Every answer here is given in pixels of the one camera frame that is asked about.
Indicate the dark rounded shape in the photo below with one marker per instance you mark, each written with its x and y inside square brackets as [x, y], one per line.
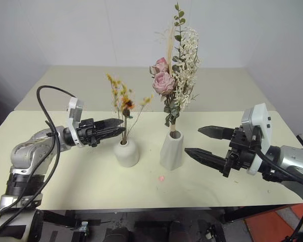
[117, 234]

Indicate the pink rose bouquet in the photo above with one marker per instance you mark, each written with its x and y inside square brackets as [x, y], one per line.
[162, 80]

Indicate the black table frame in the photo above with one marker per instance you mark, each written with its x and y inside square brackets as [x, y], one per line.
[166, 211]

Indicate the round white vase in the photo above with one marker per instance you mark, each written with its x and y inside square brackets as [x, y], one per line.
[126, 156]

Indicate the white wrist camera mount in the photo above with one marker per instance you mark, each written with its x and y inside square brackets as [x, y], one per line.
[71, 126]
[261, 118]

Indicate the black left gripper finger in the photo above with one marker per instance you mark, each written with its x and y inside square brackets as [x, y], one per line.
[108, 123]
[111, 132]

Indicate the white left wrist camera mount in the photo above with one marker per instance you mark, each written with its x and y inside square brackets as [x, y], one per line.
[71, 126]

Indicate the yellow orange dried flower bouquet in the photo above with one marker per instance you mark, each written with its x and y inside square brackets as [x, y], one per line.
[127, 103]

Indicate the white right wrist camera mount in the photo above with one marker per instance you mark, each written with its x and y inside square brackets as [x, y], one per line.
[261, 118]

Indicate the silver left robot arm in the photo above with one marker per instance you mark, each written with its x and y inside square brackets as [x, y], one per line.
[27, 151]

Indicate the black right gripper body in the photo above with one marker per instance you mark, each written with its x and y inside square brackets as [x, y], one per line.
[238, 151]

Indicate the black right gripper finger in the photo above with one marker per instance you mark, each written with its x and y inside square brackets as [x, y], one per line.
[217, 132]
[209, 158]

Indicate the orange floor mat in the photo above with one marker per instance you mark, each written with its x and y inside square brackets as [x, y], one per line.
[270, 221]

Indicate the tall tapered white vase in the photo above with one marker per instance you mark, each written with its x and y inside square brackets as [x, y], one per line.
[171, 153]

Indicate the small pink petal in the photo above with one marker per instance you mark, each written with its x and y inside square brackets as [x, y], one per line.
[161, 178]

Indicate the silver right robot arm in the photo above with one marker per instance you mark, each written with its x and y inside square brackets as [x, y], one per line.
[295, 158]

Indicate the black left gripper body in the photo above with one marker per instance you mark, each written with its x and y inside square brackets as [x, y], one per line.
[87, 132]

